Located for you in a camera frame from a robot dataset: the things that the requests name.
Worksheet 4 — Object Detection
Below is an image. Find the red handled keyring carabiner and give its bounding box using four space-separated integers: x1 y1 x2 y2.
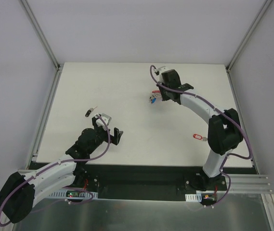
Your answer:
149 90 162 104

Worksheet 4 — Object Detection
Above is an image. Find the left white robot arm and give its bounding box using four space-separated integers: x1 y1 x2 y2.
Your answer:
0 114 123 227

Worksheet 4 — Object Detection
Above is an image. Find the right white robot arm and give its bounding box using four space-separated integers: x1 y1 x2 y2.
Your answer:
150 67 243 191

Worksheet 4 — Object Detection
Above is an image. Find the left black tag key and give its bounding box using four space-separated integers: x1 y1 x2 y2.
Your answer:
85 106 97 117

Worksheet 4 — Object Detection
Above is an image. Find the red tag key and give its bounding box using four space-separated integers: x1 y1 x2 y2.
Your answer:
193 134 208 141

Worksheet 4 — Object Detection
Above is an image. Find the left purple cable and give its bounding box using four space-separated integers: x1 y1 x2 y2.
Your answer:
0 115 111 227

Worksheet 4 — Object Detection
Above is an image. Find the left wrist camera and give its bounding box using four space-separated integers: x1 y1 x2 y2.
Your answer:
95 114 112 127

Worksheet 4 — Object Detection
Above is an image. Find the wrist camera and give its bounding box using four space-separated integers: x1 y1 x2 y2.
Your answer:
154 66 168 76
95 114 112 127

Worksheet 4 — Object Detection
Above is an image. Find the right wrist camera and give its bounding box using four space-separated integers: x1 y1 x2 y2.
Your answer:
154 66 168 76

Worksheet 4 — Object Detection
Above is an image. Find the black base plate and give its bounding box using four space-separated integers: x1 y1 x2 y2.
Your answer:
56 163 226 200

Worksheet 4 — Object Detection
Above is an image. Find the left grey cable duct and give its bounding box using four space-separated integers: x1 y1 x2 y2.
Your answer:
47 189 98 200

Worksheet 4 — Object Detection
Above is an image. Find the grey cable duct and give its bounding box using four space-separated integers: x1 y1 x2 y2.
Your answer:
185 193 202 203
47 189 98 200

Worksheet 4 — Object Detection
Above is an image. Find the right aluminium frame post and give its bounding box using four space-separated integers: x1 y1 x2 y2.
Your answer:
226 0 274 73

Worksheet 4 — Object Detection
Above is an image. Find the aluminium frame post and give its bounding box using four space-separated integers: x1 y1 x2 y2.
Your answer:
19 0 61 70
226 0 274 73

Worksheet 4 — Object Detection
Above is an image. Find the right grey cable duct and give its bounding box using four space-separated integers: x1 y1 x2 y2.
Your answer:
185 193 202 203

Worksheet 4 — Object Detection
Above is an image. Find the aluminium front rail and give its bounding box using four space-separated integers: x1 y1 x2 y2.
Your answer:
13 169 272 194

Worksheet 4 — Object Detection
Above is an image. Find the left aluminium frame post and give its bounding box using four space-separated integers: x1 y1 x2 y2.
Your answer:
19 0 61 70

